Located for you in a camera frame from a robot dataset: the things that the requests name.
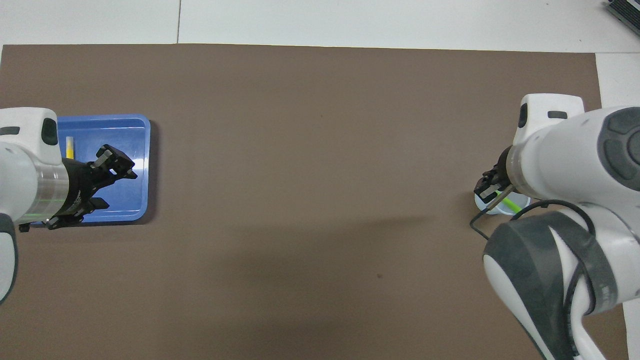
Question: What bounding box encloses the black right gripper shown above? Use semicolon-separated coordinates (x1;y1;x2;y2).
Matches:
473;146;515;199

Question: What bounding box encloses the green highlighter pen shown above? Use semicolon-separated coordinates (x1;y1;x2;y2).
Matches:
491;190;522;212

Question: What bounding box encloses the grey ribbed device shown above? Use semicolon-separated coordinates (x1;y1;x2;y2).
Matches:
602;0;640;29

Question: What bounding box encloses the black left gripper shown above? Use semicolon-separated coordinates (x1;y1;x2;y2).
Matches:
19;144;139;233

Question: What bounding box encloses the brown table mat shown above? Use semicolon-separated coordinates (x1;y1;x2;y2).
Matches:
0;43;630;360

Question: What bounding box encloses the translucent plastic cup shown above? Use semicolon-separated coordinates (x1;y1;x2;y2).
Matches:
474;191;532;217

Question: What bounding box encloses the blue plastic tray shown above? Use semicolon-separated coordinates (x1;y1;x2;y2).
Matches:
29;114;152;226

